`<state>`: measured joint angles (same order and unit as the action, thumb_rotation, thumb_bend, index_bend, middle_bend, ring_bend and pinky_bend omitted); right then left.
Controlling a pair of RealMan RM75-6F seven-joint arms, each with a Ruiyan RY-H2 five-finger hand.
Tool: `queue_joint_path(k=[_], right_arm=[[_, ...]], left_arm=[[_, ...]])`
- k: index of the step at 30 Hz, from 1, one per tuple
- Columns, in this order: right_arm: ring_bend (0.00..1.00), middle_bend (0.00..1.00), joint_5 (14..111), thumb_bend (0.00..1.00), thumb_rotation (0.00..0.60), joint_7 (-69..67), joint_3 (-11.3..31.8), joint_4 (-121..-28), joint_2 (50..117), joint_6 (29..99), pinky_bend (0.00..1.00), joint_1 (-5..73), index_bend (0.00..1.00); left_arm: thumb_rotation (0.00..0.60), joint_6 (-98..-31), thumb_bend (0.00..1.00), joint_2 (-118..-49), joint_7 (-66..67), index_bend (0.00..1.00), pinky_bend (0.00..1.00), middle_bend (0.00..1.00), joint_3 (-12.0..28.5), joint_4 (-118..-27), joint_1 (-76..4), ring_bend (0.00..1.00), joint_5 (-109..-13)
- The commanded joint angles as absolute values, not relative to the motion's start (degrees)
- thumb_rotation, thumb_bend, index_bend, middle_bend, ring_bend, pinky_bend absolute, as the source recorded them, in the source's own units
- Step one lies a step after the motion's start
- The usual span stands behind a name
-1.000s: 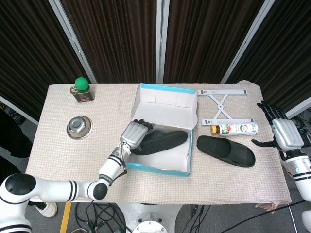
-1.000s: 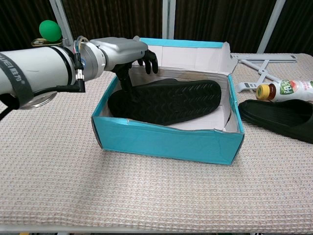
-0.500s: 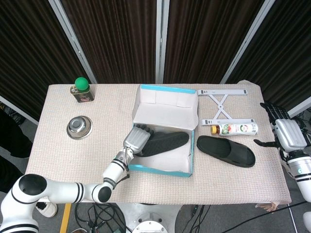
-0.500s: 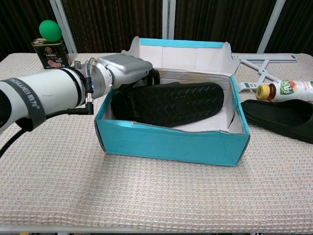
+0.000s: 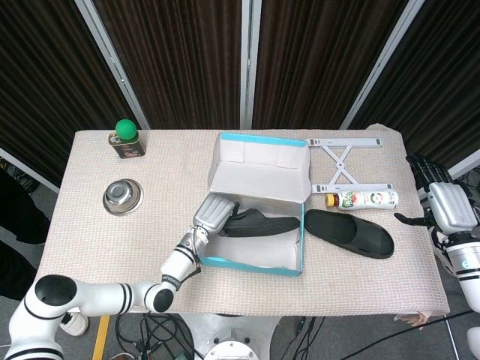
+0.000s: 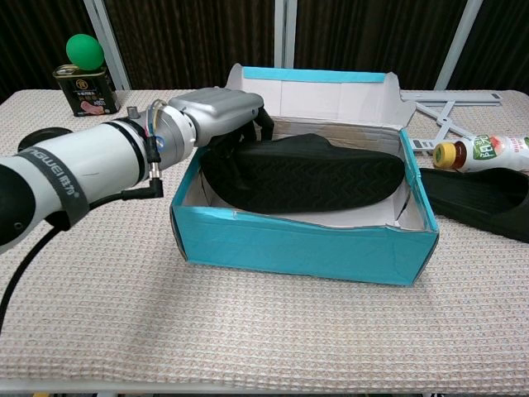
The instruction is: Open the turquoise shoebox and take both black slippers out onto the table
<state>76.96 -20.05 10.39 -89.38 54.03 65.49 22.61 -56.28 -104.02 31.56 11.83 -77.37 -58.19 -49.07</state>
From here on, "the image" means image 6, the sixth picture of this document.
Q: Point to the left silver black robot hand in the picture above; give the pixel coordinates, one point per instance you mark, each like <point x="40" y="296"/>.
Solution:
<point x="215" y="111"/>

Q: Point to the black slipper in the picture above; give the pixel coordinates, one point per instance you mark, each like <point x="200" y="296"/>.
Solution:
<point x="475" y="198"/>
<point x="314" y="178"/>

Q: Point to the teal cardboard shoe box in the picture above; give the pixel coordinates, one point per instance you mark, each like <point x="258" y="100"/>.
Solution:
<point x="297" y="248"/>

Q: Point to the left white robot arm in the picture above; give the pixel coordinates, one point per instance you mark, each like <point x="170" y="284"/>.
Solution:
<point x="82" y="165"/>

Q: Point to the dark tin can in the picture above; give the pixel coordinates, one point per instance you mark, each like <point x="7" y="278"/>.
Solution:
<point x="87" y="97"/>

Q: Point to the green ball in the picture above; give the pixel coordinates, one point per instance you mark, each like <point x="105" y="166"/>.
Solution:
<point x="84" y="51"/>

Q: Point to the stainless steel bowl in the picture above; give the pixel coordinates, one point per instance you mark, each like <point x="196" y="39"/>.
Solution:
<point x="41" y="135"/>

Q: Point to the beige waffle tablecloth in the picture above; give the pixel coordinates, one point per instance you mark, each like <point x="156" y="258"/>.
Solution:
<point x="165" y="322"/>

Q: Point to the white folding laptop stand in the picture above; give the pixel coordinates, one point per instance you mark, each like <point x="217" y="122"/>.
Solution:
<point x="450" y="96"/>

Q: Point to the drink bottle with yellow cap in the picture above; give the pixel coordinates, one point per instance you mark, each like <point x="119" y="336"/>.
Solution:
<point x="487" y="155"/>

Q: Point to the white partition post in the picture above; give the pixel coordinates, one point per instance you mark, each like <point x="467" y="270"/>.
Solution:
<point x="460" y="41"/>
<point x="109" y="45"/>
<point x="285" y="31"/>

